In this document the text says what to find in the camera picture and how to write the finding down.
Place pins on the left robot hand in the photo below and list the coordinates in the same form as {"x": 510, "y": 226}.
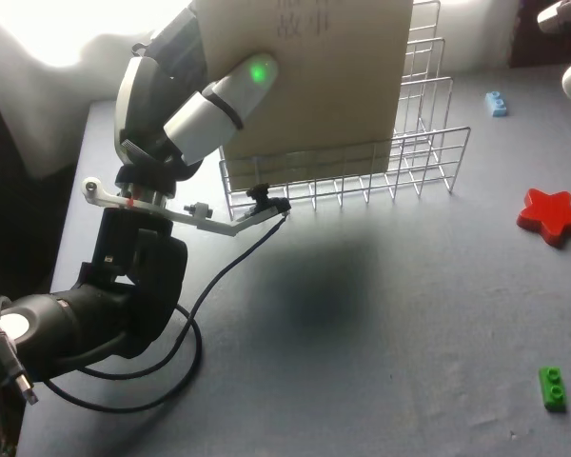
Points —
{"x": 195, "y": 119}

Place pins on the beige paperback book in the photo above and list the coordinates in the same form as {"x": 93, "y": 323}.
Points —
{"x": 323, "y": 85}

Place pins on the blue toy brick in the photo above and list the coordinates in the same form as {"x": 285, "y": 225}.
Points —
{"x": 497, "y": 105}

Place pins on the red star block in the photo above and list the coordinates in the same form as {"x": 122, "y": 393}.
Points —
{"x": 549, "y": 216}

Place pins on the green toy brick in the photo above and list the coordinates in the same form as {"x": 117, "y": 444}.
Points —
{"x": 553, "y": 390}

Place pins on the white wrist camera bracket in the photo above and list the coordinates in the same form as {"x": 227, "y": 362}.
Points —
{"x": 209, "y": 221}

